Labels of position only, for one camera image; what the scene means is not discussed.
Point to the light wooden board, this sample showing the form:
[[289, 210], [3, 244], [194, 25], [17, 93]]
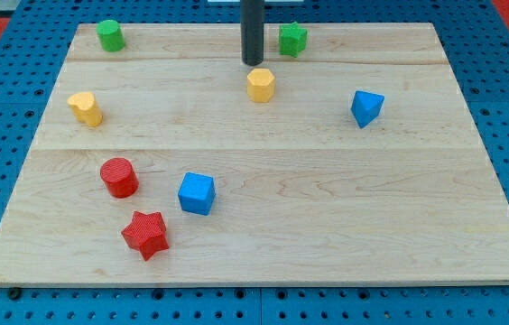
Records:
[[304, 196]]

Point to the red cylinder block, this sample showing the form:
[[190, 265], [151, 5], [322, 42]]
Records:
[[119, 177]]

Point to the blue triangle block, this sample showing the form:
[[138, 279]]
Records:
[[366, 107]]

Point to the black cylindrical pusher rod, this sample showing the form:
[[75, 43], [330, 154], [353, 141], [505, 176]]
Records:
[[252, 31]]

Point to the yellow hexagon block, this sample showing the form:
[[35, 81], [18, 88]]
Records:
[[260, 85]]

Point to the red star block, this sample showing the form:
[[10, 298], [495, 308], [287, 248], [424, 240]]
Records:
[[147, 234]]

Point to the blue cube block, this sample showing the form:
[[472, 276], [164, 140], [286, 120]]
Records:
[[197, 193]]

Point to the green cylinder block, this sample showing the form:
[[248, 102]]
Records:
[[110, 35]]

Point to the yellow heart block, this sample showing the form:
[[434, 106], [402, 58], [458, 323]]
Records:
[[85, 108]]

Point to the green star block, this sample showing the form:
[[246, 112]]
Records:
[[292, 39]]

